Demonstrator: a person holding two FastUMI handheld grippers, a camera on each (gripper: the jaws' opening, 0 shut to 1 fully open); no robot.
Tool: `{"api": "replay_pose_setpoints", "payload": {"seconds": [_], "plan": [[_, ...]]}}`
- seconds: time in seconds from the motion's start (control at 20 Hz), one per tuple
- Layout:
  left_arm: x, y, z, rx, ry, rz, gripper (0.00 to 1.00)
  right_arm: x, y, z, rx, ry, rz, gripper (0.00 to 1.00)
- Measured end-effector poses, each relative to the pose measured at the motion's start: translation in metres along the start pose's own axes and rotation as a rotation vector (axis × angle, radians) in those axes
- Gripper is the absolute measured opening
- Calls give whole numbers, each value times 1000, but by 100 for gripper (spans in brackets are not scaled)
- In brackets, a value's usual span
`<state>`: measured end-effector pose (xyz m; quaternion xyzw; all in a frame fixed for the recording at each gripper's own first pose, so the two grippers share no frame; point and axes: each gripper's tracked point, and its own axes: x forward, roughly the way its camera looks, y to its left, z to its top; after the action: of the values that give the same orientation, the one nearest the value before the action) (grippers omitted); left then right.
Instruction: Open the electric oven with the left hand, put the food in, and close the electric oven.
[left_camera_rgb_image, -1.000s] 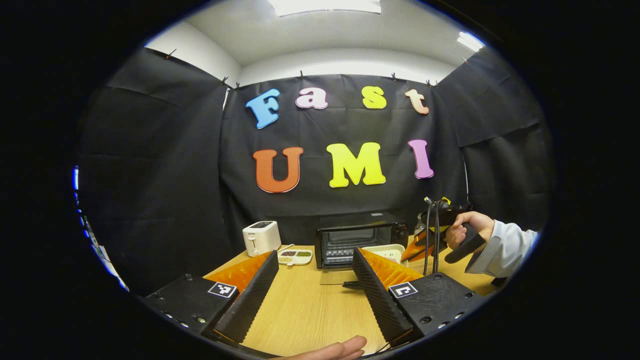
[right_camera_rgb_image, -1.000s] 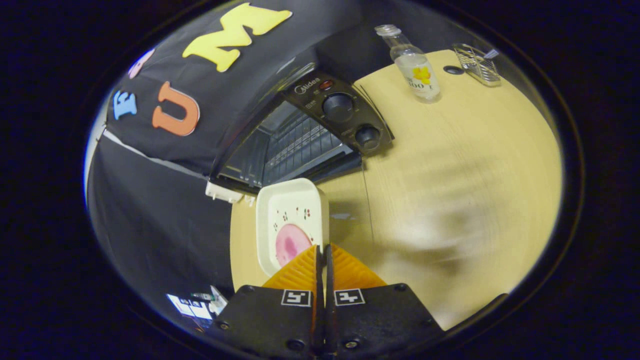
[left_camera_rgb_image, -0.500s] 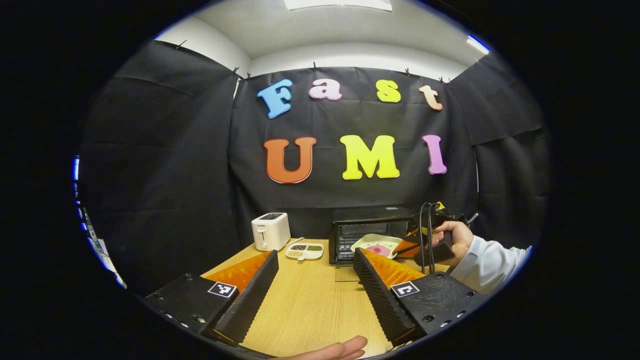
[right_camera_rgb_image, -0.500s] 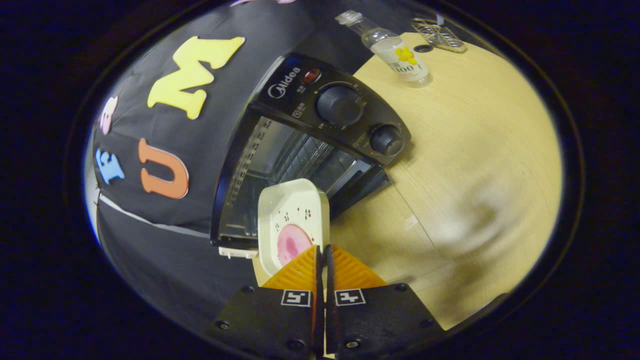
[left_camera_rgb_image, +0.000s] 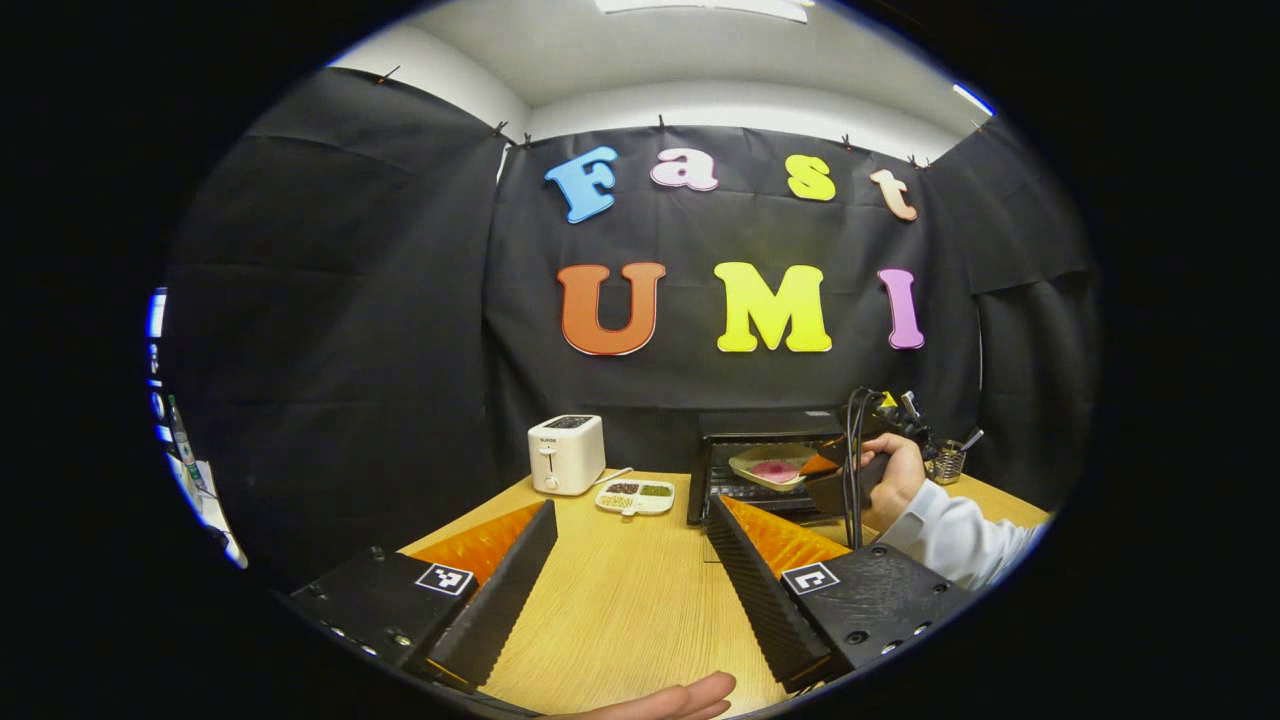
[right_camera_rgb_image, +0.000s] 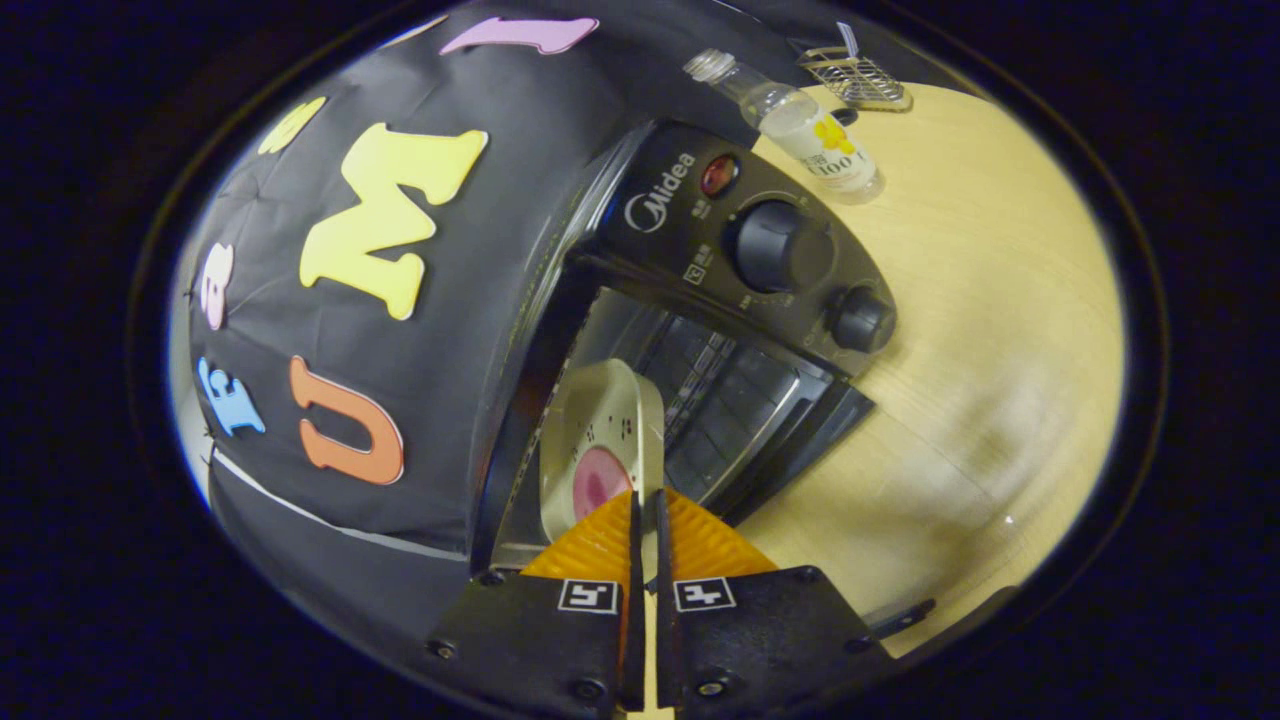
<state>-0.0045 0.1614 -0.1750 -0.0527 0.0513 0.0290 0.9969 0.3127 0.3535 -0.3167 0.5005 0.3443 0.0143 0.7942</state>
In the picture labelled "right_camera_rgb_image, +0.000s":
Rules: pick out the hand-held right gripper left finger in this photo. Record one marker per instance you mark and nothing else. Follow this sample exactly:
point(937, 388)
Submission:
point(636, 640)

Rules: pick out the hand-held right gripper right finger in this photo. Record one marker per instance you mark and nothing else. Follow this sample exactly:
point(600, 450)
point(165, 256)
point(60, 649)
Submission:
point(668, 640)

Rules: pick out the pink round food slice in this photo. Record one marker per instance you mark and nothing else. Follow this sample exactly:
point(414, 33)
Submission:
point(598, 485)

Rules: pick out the cream square plate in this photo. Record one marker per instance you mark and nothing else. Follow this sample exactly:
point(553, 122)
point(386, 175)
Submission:
point(600, 410)

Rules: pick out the black electric oven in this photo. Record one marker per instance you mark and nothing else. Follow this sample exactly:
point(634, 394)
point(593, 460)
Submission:
point(680, 200)

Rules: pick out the clear bottle yellow label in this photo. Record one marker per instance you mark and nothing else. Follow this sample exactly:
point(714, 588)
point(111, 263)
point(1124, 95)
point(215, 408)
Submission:
point(810, 130)

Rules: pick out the small black disc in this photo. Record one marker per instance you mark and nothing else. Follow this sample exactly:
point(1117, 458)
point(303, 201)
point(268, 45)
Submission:
point(843, 117)

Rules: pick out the metal mesh holder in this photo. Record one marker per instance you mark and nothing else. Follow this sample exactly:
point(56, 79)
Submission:
point(860, 80)

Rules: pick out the metal spoon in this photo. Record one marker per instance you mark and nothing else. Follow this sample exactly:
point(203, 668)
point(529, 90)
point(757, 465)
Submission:
point(848, 38)

